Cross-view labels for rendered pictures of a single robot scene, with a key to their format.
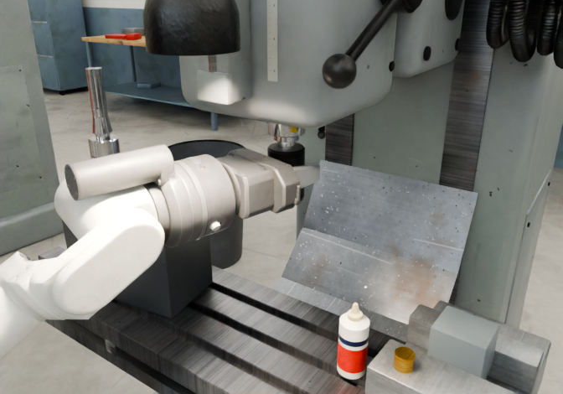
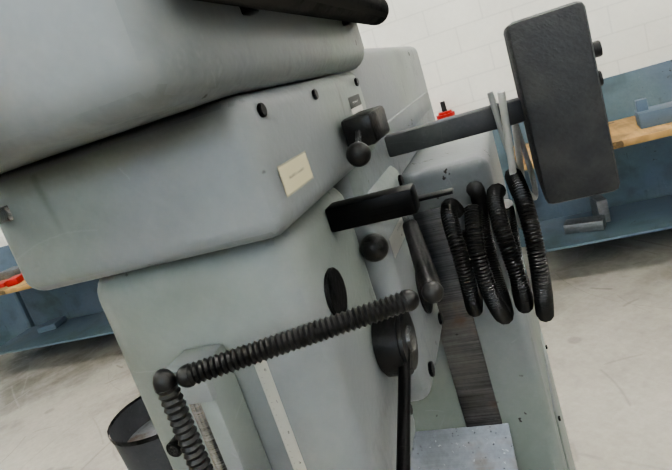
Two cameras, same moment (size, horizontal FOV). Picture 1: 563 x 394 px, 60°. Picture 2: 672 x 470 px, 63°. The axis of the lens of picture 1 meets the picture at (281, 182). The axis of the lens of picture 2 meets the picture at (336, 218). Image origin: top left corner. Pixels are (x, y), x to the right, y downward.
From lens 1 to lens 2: 0.28 m
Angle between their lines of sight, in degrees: 17
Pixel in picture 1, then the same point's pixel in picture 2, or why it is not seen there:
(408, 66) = (421, 393)
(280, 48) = not seen: outside the picture
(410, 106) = not seen: hidden behind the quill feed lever
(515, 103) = (506, 333)
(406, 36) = not seen: hidden behind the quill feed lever
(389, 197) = (423, 457)
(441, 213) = (482, 457)
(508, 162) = (524, 386)
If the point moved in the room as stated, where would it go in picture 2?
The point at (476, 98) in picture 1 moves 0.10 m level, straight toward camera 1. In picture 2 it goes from (468, 339) to (481, 370)
